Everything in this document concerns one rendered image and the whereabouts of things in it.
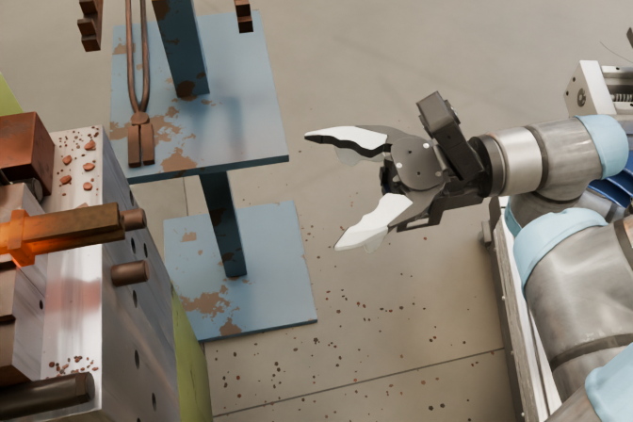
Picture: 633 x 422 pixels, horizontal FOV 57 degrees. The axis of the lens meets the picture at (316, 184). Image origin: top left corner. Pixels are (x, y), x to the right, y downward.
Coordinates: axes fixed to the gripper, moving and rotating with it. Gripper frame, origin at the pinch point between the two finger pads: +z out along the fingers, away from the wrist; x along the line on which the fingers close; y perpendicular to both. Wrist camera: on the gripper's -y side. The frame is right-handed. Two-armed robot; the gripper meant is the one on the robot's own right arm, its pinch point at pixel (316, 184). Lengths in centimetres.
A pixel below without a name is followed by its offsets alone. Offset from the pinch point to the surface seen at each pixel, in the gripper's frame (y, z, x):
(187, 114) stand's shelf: 26.5, 15.1, 38.9
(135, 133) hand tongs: 25.3, 24.2, 35.2
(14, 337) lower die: 2.0, 30.7, -9.8
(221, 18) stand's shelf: 27, 6, 64
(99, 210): -1.2, 22.2, 0.6
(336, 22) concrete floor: 100, -41, 149
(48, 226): -1.2, 27.0, -0.3
